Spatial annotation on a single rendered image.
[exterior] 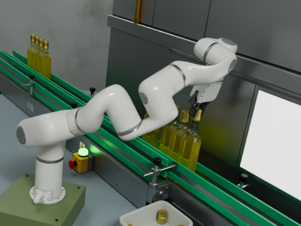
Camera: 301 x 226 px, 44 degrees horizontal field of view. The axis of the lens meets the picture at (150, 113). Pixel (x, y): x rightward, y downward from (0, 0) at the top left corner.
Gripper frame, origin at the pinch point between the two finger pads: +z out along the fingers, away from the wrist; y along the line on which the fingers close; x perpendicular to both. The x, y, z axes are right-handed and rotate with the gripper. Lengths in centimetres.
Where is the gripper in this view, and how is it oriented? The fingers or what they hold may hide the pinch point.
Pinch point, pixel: (197, 110)
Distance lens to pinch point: 140.8
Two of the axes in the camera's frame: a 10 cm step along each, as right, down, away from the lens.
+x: 5.9, 5.8, -5.6
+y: -7.6, 1.4, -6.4
